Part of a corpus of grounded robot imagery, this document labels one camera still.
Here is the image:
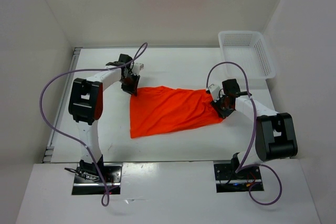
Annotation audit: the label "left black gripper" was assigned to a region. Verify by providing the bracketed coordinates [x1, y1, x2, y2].
[120, 72, 140, 96]

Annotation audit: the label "orange mesh shorts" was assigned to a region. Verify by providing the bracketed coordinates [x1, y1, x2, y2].
[130, 86, 223, 138]

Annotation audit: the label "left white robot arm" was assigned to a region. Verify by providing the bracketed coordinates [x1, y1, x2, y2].
[68, 54, 144, 182]

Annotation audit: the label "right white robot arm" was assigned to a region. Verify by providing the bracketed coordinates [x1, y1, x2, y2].
[206, 79, 298, 178]

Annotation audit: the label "white plastic basket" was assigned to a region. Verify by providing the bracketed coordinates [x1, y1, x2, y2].
[218, 30, 276, 80]

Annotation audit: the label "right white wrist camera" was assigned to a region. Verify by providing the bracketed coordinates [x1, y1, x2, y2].
[206, 84, 224, 102]

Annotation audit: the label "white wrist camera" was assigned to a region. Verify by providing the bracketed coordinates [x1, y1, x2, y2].
[130, 62, 144, 76]
[206, 84, 224, 102]

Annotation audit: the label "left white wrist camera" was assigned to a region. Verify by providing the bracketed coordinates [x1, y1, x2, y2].
[130, 62, 144, 76]

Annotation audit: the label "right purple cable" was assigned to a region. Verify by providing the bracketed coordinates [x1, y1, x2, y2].
[206, 61, 283, 206]

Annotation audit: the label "purple cable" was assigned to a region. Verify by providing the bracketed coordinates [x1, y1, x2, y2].
[206, 61, 283, 206]
[39, 42, 148, 206]

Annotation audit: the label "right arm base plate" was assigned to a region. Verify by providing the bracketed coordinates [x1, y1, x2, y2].
[213, 161, 264, 193]

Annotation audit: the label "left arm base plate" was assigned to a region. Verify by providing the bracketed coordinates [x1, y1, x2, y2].
[66, 163, 123, 196]

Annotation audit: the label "aluminium table edge rail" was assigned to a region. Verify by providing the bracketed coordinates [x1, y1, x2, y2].
[42, 47, 82, 164]

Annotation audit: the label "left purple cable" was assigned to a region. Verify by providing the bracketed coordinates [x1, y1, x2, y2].
[39, 42, 148, 206]

